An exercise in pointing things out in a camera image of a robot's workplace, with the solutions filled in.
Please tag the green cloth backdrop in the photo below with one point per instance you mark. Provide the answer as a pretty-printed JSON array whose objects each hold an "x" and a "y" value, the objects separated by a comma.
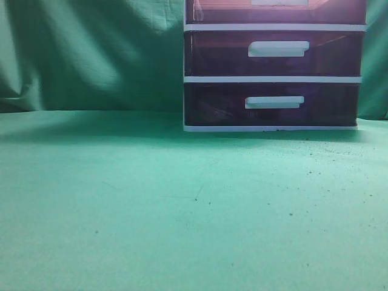
[{"x": 102, "y": 189}]

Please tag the white plastic drawer cabinet frame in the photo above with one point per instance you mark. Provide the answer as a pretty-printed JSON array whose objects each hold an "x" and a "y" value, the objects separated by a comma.
[{"x": 269, "y": 79}]

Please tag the translucent purple drawer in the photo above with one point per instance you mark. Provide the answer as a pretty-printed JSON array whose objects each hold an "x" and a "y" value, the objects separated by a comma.
[
  {"x": 289, "y": 12},
  {"x": 270, "y": 104},
  {"x": 273, "y": 53}
]

